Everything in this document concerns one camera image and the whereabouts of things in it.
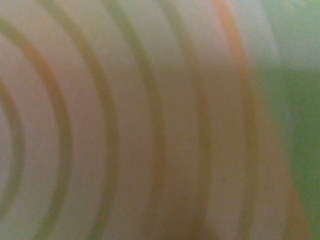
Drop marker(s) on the green plastic plate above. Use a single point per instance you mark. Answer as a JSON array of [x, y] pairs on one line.
[[159, 119]]

